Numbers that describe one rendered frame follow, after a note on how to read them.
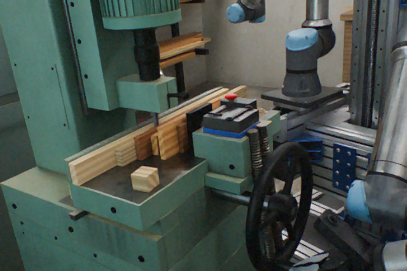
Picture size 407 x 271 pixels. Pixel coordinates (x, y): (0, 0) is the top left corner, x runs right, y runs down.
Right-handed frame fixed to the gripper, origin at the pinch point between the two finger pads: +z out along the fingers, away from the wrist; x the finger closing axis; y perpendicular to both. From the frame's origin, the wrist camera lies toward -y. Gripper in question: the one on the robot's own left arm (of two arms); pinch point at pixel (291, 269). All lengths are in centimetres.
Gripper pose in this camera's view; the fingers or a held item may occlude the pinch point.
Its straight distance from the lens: 93.9
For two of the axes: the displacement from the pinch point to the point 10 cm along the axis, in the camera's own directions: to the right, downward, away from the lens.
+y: 4.8, 8.8, 0.5
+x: 5.8, -3.5, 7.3
